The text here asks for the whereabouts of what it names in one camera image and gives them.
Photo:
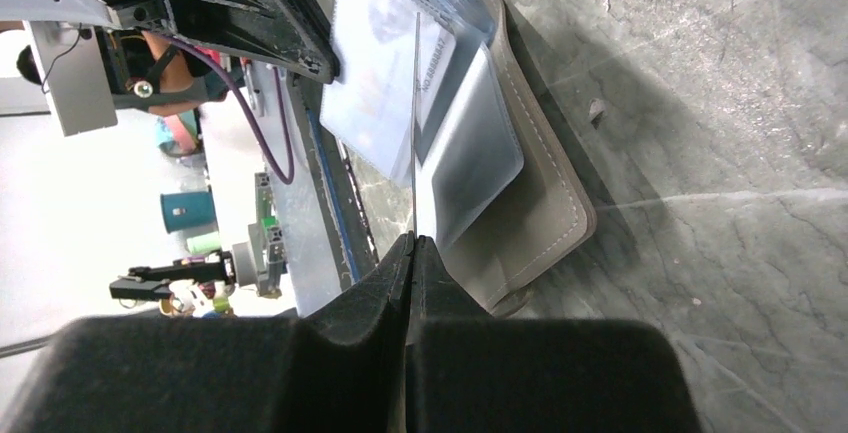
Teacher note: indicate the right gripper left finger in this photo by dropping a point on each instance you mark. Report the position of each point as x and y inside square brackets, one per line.
[339, 369]

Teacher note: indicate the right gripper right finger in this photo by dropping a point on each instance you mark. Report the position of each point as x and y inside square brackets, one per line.
[471, 372]

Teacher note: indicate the white VIP card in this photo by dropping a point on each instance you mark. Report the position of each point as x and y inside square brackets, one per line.
[383, 45]

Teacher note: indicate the person in background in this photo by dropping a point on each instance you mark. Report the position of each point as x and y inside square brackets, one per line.
[148, 73]

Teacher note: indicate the grey monitor box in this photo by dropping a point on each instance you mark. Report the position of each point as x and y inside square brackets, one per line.
[73, 76]

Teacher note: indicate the teal cylindrical bin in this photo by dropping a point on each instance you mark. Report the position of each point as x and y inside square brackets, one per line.
[186, 210]

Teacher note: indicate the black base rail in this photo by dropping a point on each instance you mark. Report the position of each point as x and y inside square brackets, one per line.
[340, 201]

